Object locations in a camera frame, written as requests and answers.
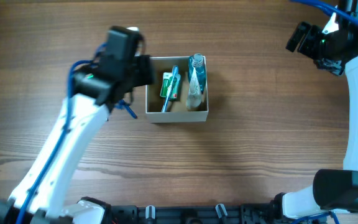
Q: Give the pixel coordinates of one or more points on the white lotion tube with leaves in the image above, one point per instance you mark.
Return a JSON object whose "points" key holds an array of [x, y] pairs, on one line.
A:
{"points": [[194, 97]]}

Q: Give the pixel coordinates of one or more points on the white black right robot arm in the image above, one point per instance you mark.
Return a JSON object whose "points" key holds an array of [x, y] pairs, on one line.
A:
{"points": [[332, 190]]}

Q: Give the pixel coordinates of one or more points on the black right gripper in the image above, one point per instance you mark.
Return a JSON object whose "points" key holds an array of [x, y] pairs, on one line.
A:
{"points": [[332, 66]]}

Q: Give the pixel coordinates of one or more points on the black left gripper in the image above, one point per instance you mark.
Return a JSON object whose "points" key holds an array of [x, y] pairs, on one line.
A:
{"points": [[149, 76]]}

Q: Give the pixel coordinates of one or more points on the white open cardboard box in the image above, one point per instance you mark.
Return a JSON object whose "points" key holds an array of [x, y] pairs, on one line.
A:
{"points": [[176, 110]]}

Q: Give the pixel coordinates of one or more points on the blue Listerine mouthwash bottle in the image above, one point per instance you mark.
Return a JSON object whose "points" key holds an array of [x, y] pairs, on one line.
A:
{"points": [[196, 62]]}

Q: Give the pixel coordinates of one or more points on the blue disposable razor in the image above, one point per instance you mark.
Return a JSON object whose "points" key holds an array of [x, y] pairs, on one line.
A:
{"points": [[122, 105]]}

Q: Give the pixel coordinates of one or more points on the green Dettol soap bar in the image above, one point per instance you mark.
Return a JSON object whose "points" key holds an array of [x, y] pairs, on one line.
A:
{"points": [[167, 79]]}

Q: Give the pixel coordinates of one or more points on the blue white toothbrush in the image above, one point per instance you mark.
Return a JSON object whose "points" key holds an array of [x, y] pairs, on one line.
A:
{"points": [[170, 87]]}

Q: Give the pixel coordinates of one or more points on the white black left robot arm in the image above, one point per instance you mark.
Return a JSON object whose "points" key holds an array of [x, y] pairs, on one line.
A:
{"points": [[93, 91]]}

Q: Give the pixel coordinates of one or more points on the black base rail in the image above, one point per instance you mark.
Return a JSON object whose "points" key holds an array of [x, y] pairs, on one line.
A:
{"points": [[241, 214]]}

